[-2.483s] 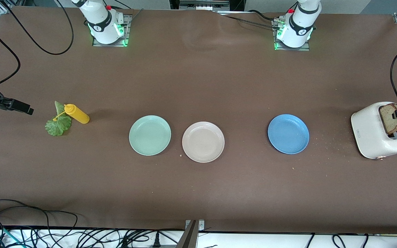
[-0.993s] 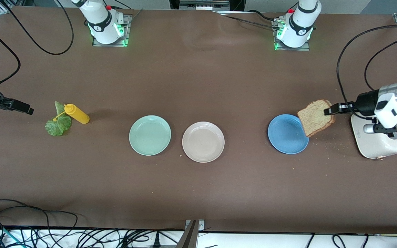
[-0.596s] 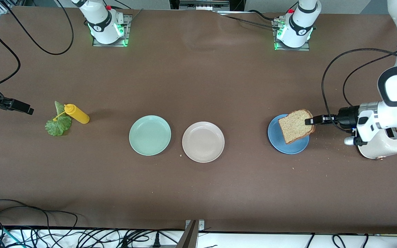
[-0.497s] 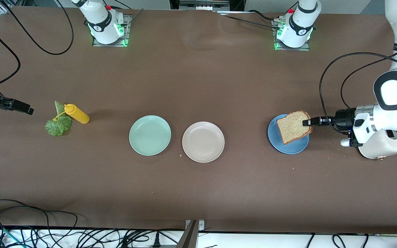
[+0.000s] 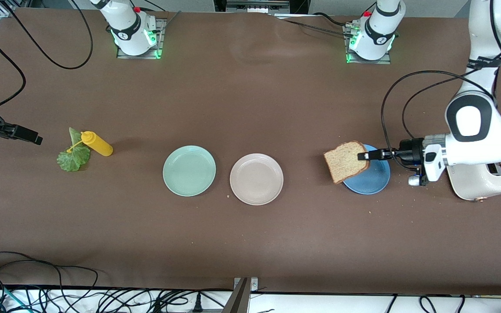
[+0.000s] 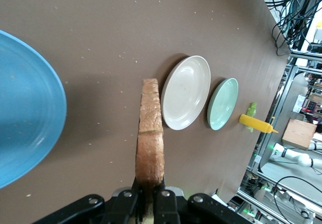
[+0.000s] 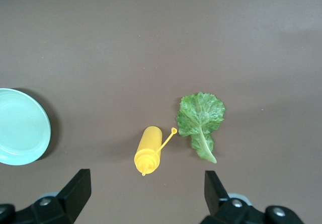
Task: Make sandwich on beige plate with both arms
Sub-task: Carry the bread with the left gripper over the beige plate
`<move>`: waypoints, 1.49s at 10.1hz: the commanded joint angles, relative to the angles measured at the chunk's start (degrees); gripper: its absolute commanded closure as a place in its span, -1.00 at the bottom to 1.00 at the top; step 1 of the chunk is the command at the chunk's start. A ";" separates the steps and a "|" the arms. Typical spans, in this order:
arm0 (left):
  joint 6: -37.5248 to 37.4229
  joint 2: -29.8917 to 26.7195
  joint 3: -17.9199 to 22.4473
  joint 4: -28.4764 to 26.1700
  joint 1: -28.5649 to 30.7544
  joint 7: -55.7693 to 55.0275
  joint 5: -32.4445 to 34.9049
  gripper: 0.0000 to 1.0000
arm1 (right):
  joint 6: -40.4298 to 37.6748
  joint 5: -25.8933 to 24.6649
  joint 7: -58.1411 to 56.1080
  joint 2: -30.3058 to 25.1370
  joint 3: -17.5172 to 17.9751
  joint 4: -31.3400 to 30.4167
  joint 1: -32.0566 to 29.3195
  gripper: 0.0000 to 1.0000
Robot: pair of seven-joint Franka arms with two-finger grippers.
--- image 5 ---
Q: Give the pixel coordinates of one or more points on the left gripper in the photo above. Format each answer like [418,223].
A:
[411,152]

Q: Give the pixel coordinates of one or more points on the green lettuce leaf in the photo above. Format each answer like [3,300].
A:
[73,160]

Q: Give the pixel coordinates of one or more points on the yellow squeeze bottle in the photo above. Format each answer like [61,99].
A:
[98,146]

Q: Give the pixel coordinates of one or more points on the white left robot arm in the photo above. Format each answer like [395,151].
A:
[500,139]

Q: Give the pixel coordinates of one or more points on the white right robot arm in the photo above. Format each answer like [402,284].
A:
[128,30]

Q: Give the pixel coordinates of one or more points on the blue plate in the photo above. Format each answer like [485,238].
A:
[372,180]

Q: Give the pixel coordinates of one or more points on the beige plate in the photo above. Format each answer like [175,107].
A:
[256,179]

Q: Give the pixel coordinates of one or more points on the mint green plate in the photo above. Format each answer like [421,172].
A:
[188,171]

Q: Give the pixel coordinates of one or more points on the white toaster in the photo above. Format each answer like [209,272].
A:
[472,184]

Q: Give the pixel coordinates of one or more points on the brown table cover sheet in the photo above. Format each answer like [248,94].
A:
[250,108]

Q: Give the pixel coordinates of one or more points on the black equipment box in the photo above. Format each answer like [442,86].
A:
[298,5]

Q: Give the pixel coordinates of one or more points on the black power plug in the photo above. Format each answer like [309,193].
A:
[197,304]

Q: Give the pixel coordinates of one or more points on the aluminium frame rack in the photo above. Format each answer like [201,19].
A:
[9,5]

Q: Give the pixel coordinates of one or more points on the metal clamp bracket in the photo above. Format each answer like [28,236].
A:
[254,284]

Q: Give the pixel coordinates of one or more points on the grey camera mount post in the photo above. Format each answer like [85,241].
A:
[237,302]

